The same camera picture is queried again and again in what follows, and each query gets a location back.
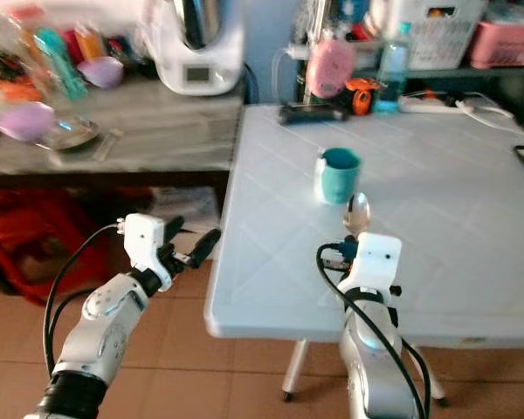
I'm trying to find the clear blue water bottle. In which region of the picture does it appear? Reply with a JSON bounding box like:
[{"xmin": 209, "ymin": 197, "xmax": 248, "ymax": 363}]
[{"xmin": 373, "ymin": 21, "xmax": 417, "ymax": 115}]

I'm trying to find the red plastic stool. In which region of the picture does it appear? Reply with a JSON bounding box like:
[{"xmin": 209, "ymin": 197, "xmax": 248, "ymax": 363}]
[{"xmin": 0, "ymin": 187, "xmax": 99, "ymax": 304}]

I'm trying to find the small purple bowl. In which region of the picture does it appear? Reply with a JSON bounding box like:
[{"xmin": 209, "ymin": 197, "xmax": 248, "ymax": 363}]
[{"xmin": 76, "ymin": 57, "xmax": 126, "ymax": 91}]

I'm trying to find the orange and black tool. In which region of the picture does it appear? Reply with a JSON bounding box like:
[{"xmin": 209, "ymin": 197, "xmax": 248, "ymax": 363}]
[{"xmin": 347, "ymin": 77, "xmax": 379, "ymax": 117}]

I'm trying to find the pink plastic basket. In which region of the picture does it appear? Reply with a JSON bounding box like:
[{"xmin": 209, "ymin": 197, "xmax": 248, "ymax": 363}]
[{"xmin": 469, "ymin": 18, "xmax": 524, "ymax": 70}]

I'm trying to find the white plastic basket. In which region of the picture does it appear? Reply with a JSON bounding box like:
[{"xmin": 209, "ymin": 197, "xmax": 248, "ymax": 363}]
[{"xmin": 374, "ymin": 0, "xmax": 491, "ymax": 72}]

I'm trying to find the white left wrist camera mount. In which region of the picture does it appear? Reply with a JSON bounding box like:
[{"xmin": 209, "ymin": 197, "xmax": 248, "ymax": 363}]
[{"xmin": 119, "ymin": 212, "xmax": 169, "ymax": 291}]

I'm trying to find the grey wooden counter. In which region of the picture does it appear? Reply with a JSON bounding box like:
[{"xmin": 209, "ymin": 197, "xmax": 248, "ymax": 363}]
[{"xmin": 0, "ymin": 82, "xmax": 245, "ymax": 176}]

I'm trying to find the teal mug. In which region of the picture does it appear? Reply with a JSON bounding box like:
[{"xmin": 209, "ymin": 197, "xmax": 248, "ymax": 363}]
[{"xmin": 314, "ymin": 147, "xmax": 363, "ymax": 206}]

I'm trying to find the white folding table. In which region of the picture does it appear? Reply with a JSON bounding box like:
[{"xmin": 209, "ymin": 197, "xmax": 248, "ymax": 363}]
[{"xmin": 203, "ymin": 104, "xmax": 524, "ymax": 342}]

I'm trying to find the white power strip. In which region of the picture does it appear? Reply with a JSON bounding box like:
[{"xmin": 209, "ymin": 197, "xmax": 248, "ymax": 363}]
[{"xmin": 399, "ymin": 93, "xmax": 486, "ymax": 117}]

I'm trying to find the orange bottle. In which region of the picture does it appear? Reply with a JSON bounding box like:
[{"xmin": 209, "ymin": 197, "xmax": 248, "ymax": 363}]
[{"xmin": 73, "ymin": 25, "xmax": 107, "ymax": 64}]

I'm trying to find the white table leg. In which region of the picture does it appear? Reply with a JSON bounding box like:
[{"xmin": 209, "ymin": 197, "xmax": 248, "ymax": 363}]
[{"xmin": 280, "ymin": 339, "xmax": 312, "ymax": 403}]

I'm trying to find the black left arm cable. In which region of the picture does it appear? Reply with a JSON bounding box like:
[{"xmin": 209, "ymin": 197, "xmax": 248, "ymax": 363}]
[{"xmin": 42, "ymin": 223, "xmax": 123, "ymax": 385}]

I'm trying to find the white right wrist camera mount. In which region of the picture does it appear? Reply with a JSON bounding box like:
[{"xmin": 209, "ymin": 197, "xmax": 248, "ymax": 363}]
[{"xmin": 351, "ymin": 231, "xmax": 403, "ymax": 293}]

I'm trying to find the large purple bowl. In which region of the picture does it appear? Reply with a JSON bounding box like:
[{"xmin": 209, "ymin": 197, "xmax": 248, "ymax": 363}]
[{"xmin": 0, "ymin": 100, "xmax": 59, "ymax": 143}]

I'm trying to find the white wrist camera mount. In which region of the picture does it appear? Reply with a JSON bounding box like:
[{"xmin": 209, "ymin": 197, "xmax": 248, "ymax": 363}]
[
  {"xmin": 351, "ymin": 231, "xmax": 403, "ymax": 293},
  {"xmin": 119, "ymin": 212, "xmax": 169, "ymax": 291}
]

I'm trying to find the metal dish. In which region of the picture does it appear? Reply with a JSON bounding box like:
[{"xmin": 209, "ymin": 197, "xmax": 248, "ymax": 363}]
[{"xmin": 47, "ymin": 117, "xmax": 102, "ymax": 152}]

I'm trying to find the black flat device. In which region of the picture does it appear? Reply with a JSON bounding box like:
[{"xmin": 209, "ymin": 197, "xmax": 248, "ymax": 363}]
[{"xmin": 279, "ymin": 101, "xmax": 351, "ymax": 126}]

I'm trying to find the teal plastic bottle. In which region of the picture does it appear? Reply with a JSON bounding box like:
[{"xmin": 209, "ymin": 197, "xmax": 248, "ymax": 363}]
[{"xmin": 34, "ymin": 29, "xmax": 89, "ymax": 102}]

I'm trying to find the silver metal spoon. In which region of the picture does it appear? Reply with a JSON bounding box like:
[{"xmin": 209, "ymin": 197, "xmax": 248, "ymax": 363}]
[{"xmin": 343, "ymin": 192, "xmax": 373, "ymax": 238}]

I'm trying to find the pink oval plastic object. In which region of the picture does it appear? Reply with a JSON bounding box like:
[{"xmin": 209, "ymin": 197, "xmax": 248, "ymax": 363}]
[{"xmin": 305, "ymin": 37, "xmax": 357, "ymax": 100}]

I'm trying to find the white kitchen appliance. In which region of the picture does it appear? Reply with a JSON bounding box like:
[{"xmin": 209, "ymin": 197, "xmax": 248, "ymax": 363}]
[{"xmin": 142, "ymin": 0, "xmax": 246, "ymax": 98}]

